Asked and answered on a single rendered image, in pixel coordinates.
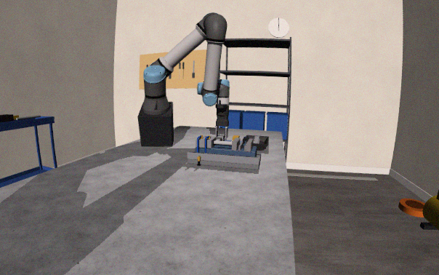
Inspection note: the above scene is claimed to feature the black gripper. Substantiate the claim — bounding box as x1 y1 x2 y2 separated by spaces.
215 97 229 138

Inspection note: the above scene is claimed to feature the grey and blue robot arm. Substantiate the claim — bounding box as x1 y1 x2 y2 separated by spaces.
142 12 230 115

